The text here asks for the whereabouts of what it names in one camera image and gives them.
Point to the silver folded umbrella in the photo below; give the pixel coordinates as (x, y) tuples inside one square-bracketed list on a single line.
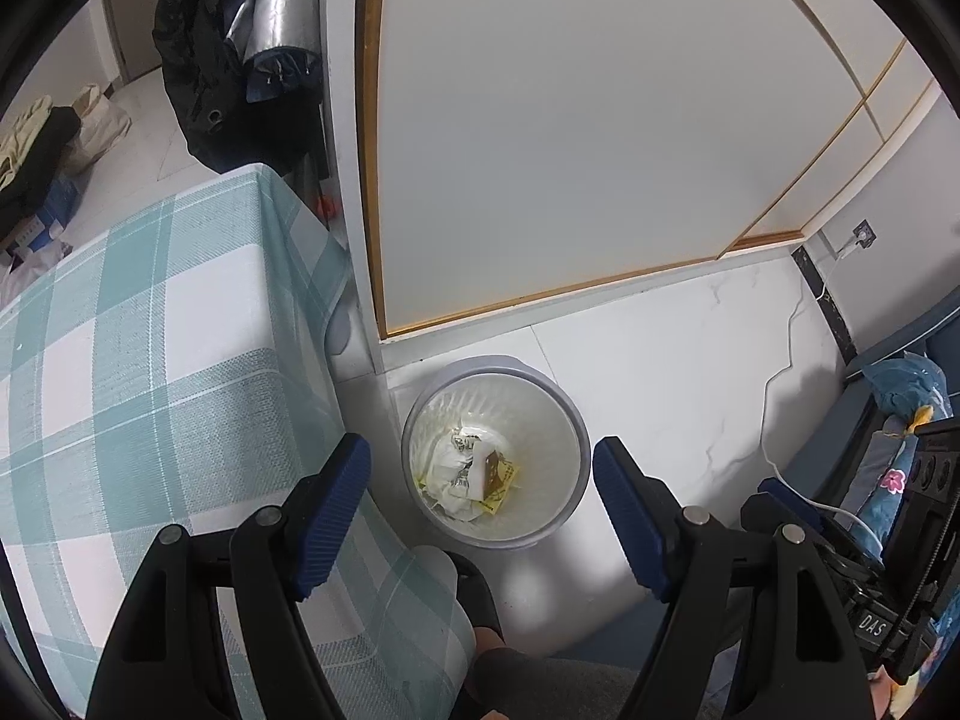
[(278, 43)]

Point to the white wall power socket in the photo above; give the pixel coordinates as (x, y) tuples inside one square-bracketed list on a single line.
[(864, 235)]

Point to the brown foil sachet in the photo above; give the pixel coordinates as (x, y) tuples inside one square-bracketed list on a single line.
[(497, 474)]

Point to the blue floral cushion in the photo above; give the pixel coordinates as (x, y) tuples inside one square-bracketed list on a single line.
[(910, 392)]

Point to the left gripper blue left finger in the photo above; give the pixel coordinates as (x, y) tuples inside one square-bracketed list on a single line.
[(165, 655)]

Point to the cream tote bag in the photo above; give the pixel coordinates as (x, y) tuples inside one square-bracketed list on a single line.
[(103, 124)]

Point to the white tissue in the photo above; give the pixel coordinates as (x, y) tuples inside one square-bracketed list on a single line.
[(451, 450)]

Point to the beige clothes pile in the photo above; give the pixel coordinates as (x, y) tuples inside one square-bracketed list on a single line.
[(17, 142)]

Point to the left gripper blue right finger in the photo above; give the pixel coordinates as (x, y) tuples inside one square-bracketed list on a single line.
[(797, 657)]

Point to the black hanging backpack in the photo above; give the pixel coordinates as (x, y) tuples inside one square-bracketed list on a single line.
[(206, 85)]

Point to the blue white cardboard box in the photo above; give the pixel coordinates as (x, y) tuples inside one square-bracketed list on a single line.
[(48, 223)]

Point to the white plastic trash bin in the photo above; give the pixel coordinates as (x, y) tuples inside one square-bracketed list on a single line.
[(520, 412)]

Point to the teal checked tablecloth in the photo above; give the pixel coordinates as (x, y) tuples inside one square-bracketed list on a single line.
[(171, 372)]

